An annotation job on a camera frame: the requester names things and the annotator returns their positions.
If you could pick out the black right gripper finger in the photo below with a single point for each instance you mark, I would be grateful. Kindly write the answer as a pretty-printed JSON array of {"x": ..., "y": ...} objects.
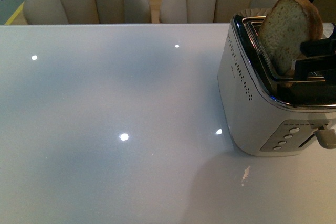
[{"x": 320, "y": 47}]

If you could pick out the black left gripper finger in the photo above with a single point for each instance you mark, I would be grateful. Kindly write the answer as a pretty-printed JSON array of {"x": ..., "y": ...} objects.
[{"x": 303, "y": 67}]

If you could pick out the bread slice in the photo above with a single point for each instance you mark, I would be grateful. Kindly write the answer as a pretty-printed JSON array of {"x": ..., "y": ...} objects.
[{"x": 289, "y": 23}]

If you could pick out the info card on table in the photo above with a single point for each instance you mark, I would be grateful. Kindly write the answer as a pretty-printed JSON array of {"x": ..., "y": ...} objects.
[{"x": 328, "y": 29}]

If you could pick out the white chrome two-slot toaster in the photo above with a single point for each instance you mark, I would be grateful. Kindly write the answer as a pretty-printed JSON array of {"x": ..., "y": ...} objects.
[{"x": 268, "y": 114}]

